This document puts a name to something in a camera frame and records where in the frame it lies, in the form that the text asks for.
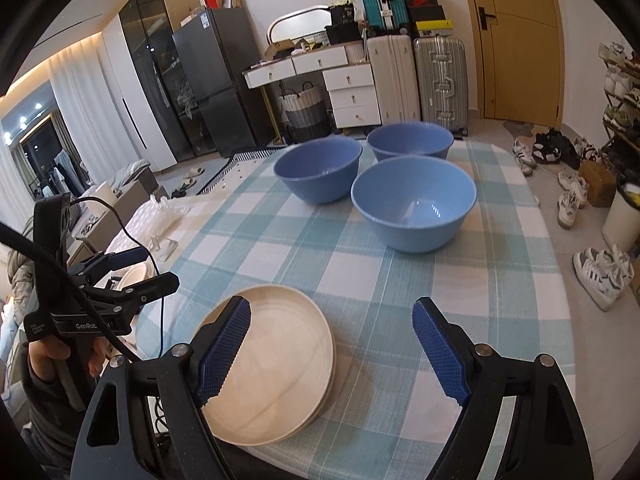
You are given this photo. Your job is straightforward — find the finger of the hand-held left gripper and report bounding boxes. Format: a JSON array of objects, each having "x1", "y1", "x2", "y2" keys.
[
  {"x1": 67, "y1": 246, "x2": 151, "y2": 281},
  {"x1": 82, "y1": 271, "x2": 180, "y2": 313}
]

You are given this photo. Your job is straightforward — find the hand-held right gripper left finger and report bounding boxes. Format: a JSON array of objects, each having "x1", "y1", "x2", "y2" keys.
[{"x1": 75, "y1": 295, "x2": 252, "y2": 480}]

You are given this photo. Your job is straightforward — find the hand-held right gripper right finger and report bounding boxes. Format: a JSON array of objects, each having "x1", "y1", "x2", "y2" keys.
[{"x1": 411, "y1": 296, "x2": 596, "y2": 480}]

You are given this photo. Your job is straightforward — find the blue bowl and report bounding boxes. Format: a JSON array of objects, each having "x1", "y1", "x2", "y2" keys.
[
  {"x1": 366, "y1": 121, "x2": 455, "y2": 162},
  {"x1": 350, "y1": 155, "x2": 477, "y2": 254},
  {"x1": 273, "y1": 138, "x2": 363, "y2": 205}
]

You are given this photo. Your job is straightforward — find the stack of cream plates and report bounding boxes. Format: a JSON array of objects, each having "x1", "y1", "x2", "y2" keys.
[{"x1": 112, "y1": 262, "x2": 153, "y2": 291}]

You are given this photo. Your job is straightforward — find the person's left hand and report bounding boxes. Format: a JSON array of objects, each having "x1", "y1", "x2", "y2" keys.
[{"x1": 27, "y1": 335, "x2": 111, "y2": 381}]

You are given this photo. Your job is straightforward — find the clear plastic stand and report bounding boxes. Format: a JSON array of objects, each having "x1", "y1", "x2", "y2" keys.
[{"x1": 149, "y1": 234, "x2": 178, "y2": 261}]

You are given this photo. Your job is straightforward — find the white textured pouch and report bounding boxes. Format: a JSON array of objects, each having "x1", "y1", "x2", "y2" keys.
[{"x1": 107, "y1": 195, "x2": 193, "y2": 261}]

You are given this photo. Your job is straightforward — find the grey sofa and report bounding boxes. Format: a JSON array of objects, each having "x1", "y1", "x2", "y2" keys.
[{"x1": 75, "y1": 160, "x2": 161, "y2": 241}]

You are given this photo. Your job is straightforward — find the hanging clothes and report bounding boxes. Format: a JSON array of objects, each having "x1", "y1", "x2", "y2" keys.
[{"x1": 32, "y1": 150, "x2": 83, "y2": 198}]

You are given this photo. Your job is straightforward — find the teal checked tablecloth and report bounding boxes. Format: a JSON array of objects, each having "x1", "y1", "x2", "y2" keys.
[{"x1": 132, "y1": 135, "x2": 573, "y2": 461}]

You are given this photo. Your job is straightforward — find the black and white rug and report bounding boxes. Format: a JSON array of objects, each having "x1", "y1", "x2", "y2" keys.
[{"x1": 195, "y1": 147, "x2": 296, "y2": 196}]

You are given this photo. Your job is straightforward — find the white wardrobe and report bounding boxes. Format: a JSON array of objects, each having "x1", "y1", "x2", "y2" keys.
[{"x1": 101, "y1": 15, "x2": 178, "y2": 173}]

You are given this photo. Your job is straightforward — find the white curtain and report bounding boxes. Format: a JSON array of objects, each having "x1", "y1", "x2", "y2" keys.
[{"x1": 47, "y1": 47, "x2": 136, "y2": 186}]

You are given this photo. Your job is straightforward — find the group of sneakers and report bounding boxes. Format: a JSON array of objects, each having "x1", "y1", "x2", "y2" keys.
[{"x1": 512, "y1": 127, "x2": 636, "y2": 311}]

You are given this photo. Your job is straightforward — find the dark grey fridge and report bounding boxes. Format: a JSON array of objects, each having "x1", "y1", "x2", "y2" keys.
[{"x1": 171, "y1": 7, "x2": 261, "y2": 156}]

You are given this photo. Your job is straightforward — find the white trash bin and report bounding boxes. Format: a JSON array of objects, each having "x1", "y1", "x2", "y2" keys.
[{"x1": 602, "y1": 180, "x2": 640, "y2": 253}]

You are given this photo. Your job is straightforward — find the woven laundry basket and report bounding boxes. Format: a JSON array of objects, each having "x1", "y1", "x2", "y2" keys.
[{"x1": 279, "y1": 85, "x2": 332, "y2": 142}]

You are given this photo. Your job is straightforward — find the small brown box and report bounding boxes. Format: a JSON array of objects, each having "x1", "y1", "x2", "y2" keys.
[{"x1": 579, "y1": 159, "x2": 617, "y2": 208}]

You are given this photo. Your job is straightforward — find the dark glass cabinet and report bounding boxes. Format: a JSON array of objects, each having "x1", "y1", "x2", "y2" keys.
[{"x1": 117, "y1": 0, "x2": 206, "y2": 161}]

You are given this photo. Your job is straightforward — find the silver suitcase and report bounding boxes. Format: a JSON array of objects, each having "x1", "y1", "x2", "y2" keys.
[{"x1": 413, "y1": 36, "x2": 470, "y2": 128}]

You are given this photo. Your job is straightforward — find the white dressing table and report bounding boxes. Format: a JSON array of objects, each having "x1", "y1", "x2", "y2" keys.
[{"x1": 243, "y1": 42, "x2": 381, "y2": 128}]

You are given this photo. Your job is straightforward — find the white suitcase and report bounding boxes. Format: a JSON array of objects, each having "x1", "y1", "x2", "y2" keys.
[{"x1": 366, "y1": 34, "x2": 422, "y2": 123}]

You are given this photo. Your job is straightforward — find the oval mirror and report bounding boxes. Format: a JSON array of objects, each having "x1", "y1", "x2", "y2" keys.
[{"x1": 267, "y1": 6, "x2": 333, "y2": 46}]

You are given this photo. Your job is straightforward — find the black bag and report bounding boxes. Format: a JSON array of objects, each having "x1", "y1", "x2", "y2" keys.
[{"x1": 327, "y1": 4, "x2": 363, "y2": 43}]

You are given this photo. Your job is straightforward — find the shoe rack with shoes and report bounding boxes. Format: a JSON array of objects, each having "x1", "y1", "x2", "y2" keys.
[{"x1": 599, "y1": 42, "x2": 640, "y2": 176}]

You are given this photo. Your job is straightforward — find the black and yellow shoe box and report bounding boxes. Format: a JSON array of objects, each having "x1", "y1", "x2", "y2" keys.
[{"x1": 415, "y1": 20, "x2": 455, "y2": 38}]

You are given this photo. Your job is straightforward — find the wooden door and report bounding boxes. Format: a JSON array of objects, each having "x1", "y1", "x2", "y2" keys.
[{"x1": 457, "y1": 0, "x2": 563, "y2": 128}]

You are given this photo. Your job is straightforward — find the plain black shoe box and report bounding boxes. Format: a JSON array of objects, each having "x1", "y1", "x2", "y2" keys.
[{"x1": 407, "y1": 5, "x2": 446, "y2": 23}]

